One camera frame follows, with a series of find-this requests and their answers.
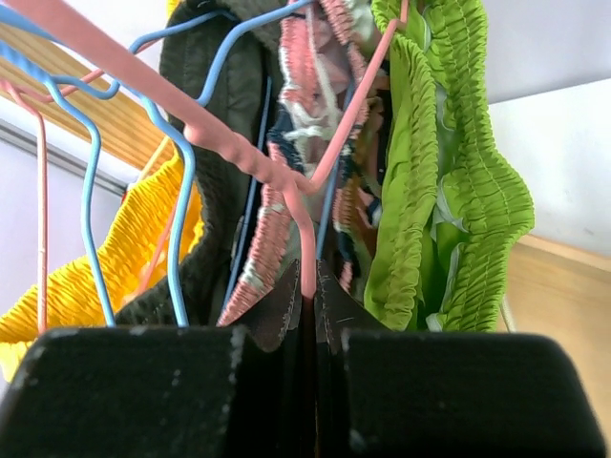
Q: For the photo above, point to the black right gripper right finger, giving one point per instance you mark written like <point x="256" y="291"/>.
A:
<point x="335" y="311"/>

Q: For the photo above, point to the wooden clothes rack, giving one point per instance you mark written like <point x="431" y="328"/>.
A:
<point x="555" y="289"/>

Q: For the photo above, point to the lime green shorts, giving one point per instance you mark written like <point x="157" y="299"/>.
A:
<point x="452" y="207"/>

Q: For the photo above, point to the grey aluminium frame post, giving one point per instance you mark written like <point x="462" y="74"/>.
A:
<point x="28" y="143"/>

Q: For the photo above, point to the pink patterned shorts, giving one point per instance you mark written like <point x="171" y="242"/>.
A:
<point x="321" y="56"/>

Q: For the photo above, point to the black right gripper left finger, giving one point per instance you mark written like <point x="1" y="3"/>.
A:
<point x="271" y="415"/>

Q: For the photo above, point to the pink hanger of yellow shorts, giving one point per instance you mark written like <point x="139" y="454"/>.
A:
<point x="131" y="258"/>

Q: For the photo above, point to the dark olive shorts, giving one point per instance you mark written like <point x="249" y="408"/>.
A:
<point x="232" y="122"/>

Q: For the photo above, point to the pink hanger of green shorts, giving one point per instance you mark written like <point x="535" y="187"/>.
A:
<point x="62" y="23"/>

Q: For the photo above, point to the blue hanger of patterned shorts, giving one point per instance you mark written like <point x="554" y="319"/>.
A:
<point x="258" y="167"/>

